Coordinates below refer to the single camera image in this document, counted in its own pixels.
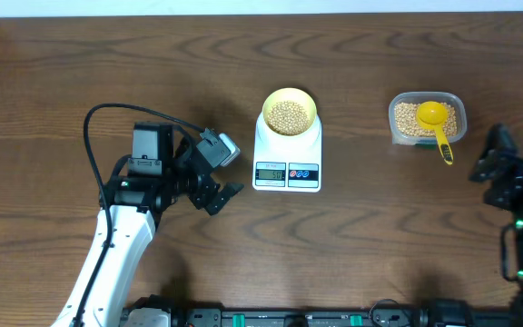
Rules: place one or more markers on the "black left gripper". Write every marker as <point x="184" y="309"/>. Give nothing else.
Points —
<point x="201" y="196"/>

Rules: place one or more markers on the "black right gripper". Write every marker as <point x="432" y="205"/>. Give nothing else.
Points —
<point x="518" y="175"/>

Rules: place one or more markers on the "yellow measuring scoop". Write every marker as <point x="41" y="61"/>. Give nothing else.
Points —
<point x="432" y="116"/>

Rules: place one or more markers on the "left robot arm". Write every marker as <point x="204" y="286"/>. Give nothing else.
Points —
<point x="165" y="164"/>

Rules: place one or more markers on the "white digital kitchen scale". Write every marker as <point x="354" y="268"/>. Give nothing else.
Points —
<point x="284" y="163"/>

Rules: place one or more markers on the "soybeans in bowl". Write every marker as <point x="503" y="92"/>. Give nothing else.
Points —
<point x="288" y="118"/>

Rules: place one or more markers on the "pale yellow bowl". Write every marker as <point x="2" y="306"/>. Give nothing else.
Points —
<point x="291" y="94"/>

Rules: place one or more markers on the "clear plastic container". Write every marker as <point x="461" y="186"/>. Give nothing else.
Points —
<point x="419" y="98"/>

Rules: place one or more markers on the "soybeans in container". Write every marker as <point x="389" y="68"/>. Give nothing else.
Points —
<point x="405" y="118"/>

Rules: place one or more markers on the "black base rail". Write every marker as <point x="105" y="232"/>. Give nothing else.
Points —
<point x="159" y="311"/>

